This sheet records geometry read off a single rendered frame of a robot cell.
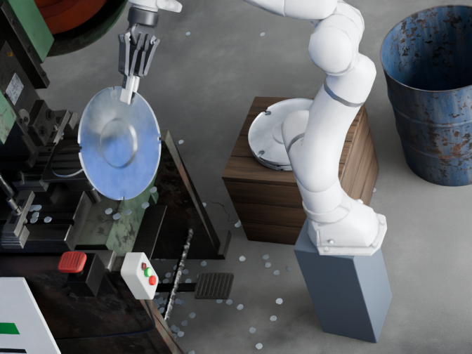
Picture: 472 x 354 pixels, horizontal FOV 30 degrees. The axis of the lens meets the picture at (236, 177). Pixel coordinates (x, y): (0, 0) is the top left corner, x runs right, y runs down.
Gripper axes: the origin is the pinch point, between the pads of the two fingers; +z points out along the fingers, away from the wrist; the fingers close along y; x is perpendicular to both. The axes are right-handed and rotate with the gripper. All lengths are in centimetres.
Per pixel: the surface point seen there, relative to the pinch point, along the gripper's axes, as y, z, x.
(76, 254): 5.2, 44.6, -2.6
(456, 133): -110, 0, 42
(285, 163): -73, 21, 4
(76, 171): -7.9, 28.2, -21.0
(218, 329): -67, 80, -3
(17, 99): 9.8, 10.3, -29.2
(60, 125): -19, 21, -43
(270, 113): -86, 9, -14
